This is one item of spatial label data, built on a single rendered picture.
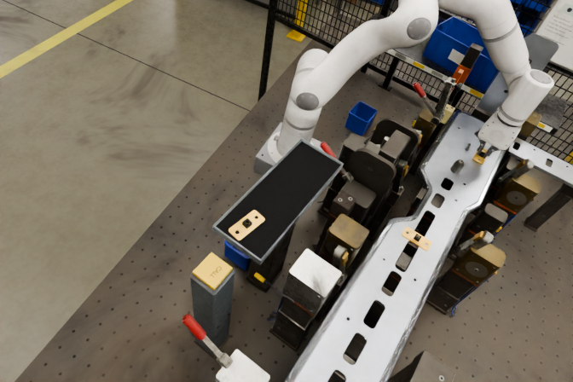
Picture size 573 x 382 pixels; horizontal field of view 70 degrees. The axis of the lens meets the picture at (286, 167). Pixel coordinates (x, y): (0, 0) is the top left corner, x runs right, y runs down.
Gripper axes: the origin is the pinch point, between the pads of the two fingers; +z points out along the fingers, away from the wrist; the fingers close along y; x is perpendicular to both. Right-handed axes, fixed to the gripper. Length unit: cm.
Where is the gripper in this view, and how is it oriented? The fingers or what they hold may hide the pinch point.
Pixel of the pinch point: (484, 150)
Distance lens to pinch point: 156.8
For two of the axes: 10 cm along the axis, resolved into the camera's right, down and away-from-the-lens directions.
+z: -1.4, 6.4, 7.6
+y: 8.1, 5.1, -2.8
